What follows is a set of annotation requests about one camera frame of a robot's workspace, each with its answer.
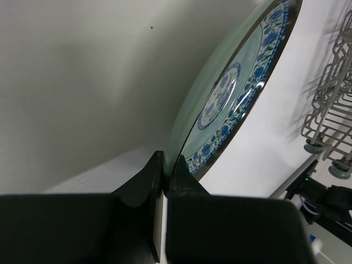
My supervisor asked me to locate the grey wire dish rack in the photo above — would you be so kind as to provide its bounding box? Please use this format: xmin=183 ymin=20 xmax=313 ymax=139
xmin=301 ymin=10 xmax=351 ymax=180

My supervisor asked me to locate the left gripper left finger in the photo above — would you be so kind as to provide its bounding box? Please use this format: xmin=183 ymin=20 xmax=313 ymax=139
xmin=1 ymin=151 xmax=164 ymax=263

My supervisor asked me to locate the blue floral teal plate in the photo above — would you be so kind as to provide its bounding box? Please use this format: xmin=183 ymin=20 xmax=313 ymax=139
xmin=163 ymin=1 xmax=302 ymax=178

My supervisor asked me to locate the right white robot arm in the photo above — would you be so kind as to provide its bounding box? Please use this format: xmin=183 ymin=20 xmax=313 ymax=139
xmin=284 ymin=160 xmax=351 ymax=246

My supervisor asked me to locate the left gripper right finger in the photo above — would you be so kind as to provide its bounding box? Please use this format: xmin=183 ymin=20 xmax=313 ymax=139
xmin=165 ymin=157 xmax=315 ymax=263

